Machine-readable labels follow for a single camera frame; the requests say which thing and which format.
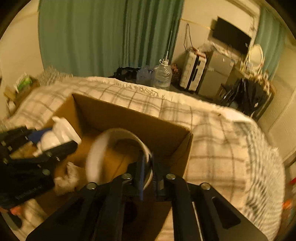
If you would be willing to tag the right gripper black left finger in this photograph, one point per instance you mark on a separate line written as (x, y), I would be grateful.
(112, 197)

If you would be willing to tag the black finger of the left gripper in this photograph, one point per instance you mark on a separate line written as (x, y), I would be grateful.
(61, 151)
(19, 136)

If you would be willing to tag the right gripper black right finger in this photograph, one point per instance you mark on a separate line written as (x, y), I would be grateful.
(186, 200)

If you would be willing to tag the white tape roll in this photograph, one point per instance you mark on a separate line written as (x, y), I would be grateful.
(111, 153)

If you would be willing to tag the white cloth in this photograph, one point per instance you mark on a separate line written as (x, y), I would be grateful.
(72, 181)

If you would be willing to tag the small bedside cardboard box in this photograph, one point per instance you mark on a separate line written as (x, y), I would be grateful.
(14, 99)

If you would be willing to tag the open cardboard box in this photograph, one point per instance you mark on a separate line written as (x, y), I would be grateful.
(88, 140)

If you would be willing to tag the plaid beige blanket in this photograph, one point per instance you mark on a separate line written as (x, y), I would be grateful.
(198, 140)

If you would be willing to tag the green white product box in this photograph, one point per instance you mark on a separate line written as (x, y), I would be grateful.
(22, 82)

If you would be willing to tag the green white checkered quilt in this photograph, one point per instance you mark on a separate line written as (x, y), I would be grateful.
(265, 181)

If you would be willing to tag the large clear water jug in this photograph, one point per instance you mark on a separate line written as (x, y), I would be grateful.
(162, 74)

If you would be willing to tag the black jacket on chair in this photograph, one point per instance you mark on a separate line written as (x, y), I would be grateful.
(251, 96)

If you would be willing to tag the teal curtain left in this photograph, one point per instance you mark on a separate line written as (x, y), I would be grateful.
(95, 38)

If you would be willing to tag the teal curtain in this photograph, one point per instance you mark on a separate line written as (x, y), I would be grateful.
(271, 37)
(95, 38)

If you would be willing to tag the white suitcase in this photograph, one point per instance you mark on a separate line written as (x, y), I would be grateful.
(192, 70)

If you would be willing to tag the grey mini fridge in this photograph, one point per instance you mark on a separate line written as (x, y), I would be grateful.
(216, 72)

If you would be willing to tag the white louvered wardrobe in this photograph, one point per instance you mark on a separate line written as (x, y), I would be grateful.
(278, 121)

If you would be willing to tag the white oval vanity mirror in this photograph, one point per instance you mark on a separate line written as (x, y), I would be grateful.
(255, 58)

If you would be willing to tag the teal curtain right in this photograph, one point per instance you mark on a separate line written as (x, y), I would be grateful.
(271, 37)

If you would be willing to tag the black wall television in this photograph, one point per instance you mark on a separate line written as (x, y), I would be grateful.
(232, 36)

